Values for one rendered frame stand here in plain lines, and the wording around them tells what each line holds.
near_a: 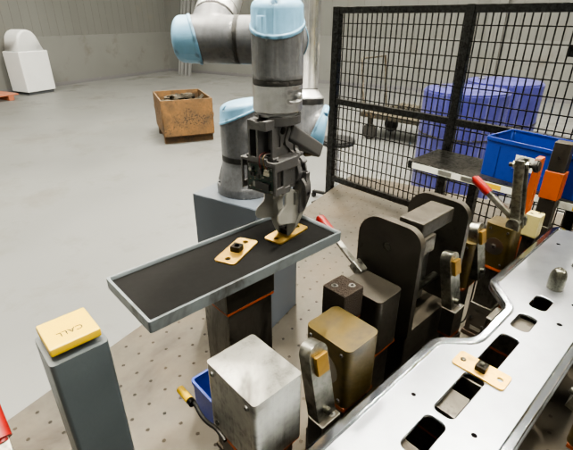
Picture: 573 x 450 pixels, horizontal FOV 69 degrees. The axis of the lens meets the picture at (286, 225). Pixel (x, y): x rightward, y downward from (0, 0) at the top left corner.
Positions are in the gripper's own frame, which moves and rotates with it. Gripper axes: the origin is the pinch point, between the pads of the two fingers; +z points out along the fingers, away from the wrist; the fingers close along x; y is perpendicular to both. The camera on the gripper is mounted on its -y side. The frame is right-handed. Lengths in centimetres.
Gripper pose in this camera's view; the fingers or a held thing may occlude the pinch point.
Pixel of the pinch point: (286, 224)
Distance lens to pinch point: 74.8
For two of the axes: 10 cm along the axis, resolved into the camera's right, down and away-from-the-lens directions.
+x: 7.9, 2.7, -5.5
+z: 0.0, 8.9, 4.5
